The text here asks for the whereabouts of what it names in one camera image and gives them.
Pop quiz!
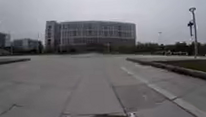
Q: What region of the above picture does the grey concrete pavement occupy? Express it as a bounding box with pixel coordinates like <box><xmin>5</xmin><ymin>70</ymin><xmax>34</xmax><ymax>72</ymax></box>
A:
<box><xmin>0</xmin><ymin>47</ymin><xmax>206</xmax><ymax>117</ymax></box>

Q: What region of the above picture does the wide grey glass building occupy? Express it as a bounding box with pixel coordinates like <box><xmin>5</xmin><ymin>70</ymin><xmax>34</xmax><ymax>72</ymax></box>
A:
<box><xmin>43</xmin><ymin>16</ymin><xmax>138</xmax><ymax>55</ymax></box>

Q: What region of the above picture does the row of trees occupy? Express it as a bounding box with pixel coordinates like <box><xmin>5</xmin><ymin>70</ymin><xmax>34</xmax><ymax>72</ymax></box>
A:
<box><xmin>109</xmin><ymin>39</ymin><xmax>206</xmax><ymax>60</ymax></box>

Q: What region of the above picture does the grey kerb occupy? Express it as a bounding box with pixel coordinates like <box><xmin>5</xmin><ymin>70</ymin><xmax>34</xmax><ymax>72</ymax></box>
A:
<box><xmin>0</xmin><ymin>57</ymin><xmax>32</xmax><ymax>67</ymax></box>
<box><xmin>125</xmin><ymin>53</ymin><xmax>206</xmax><ymax>86</ymax></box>

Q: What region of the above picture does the low grey building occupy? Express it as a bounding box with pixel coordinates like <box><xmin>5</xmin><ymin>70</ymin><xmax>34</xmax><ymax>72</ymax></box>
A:
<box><xmin>11</xmin><ymin>37</ymin><xmax>45</xmax><ymax>54</ymax></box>

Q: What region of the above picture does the grass patch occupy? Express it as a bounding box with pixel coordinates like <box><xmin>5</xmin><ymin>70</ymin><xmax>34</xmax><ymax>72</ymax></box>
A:
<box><xmin>154</xmin><ymin>57</ymin><xmax>206</xmax><ymax>77</ymax></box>

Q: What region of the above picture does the lamp pole with camera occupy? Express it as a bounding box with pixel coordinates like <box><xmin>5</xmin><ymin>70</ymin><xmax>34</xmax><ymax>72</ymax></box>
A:
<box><xmin>186</xmin><ymin>6</ymin><xmax>199</xmax><ymax>60</ymax></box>

